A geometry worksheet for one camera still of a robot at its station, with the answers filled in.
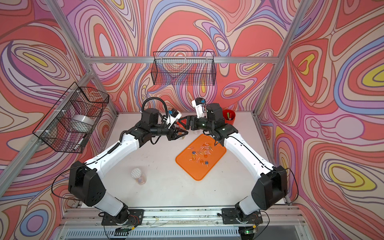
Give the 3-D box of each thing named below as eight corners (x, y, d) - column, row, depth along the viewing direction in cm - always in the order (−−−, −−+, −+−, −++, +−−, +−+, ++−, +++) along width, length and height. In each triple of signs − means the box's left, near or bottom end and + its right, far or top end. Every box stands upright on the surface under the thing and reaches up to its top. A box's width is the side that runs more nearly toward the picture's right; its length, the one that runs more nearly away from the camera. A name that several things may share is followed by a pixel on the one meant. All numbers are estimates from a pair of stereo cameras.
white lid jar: (137, 184, 86) (130, 176, 77) (139, 176, 89) (132, 167, 80) (145, 184, 86) (139, 176, 77) (147, 176, 89) (141, 167, 80)
